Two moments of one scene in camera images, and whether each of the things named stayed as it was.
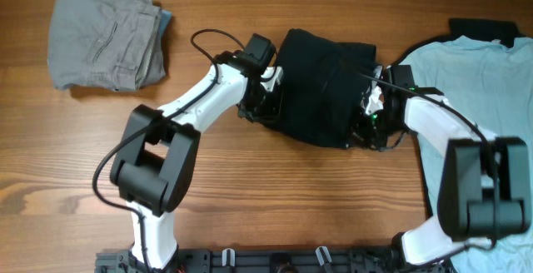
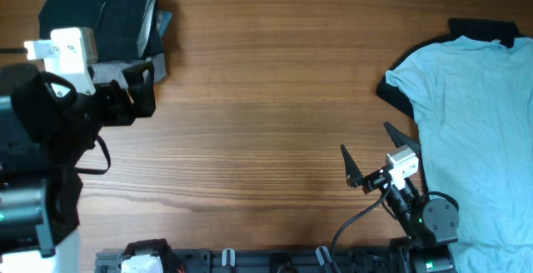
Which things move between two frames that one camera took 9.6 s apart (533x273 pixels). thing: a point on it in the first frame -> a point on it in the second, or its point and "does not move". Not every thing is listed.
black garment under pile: x=503 y=31 does not move
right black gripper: x=357 y=132 -> x=371 y=181
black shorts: x=322 y=81 -> x=122 y=9
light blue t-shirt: x=492 y=81 does not move
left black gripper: x=273 y=111 -> x=141 y=91
